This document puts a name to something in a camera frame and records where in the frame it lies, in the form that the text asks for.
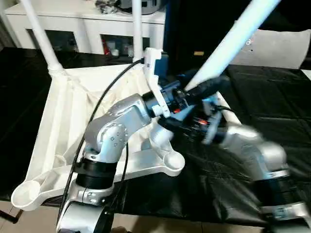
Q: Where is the black work mat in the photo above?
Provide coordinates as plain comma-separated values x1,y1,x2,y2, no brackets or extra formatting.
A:
0,46,311,228

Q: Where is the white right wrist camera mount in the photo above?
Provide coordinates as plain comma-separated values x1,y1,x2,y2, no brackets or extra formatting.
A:
201,96,223,145

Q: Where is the black clutter pile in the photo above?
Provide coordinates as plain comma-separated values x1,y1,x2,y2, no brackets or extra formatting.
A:
95,0,120,14

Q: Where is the black stand base bar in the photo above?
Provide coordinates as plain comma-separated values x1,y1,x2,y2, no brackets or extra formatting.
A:
0,208,21,223

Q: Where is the white plastic table top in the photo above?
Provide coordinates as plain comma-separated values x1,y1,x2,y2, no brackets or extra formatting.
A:
11,63,186,211

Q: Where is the white glass-door cabinet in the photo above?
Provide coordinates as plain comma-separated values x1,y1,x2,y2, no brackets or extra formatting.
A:
4,2,168,55

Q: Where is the grey helmet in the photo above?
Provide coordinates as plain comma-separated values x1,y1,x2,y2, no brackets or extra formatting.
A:
120,0,167,15

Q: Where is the grey cushion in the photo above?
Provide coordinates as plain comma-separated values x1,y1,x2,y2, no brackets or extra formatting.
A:
229,20,311,70

